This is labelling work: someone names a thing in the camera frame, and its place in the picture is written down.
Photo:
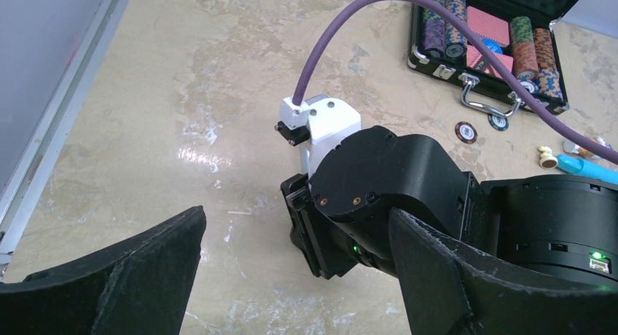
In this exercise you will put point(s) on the small colourful figurine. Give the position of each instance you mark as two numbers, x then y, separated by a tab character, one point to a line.
573	148

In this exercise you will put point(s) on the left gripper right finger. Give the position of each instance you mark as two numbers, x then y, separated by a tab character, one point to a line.
449	287

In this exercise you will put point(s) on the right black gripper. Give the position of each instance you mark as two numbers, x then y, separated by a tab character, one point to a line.
326	248

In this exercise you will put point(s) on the pink card deck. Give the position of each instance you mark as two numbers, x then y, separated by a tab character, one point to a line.
477	61
488	26

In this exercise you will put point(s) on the black poker chip case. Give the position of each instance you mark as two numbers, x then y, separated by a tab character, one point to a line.
518	32

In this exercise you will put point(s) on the blue dealer button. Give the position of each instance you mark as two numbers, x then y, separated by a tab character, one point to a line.
492	45

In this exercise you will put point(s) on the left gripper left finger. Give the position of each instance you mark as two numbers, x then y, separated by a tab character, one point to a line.
140	285

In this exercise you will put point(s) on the cream chess knight piece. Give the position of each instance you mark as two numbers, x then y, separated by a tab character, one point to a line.
547	160

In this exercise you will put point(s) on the loose poker chip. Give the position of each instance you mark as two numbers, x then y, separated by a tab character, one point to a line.
498	123
465	132

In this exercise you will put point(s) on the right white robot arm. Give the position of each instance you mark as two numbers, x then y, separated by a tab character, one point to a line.
559	225

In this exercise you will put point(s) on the blue pen tool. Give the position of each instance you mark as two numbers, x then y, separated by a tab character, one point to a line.
585	168

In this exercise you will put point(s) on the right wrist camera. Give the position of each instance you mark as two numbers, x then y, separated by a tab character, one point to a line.
316	126

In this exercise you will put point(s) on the aluminium frame rail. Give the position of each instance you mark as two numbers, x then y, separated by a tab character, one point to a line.
51	51

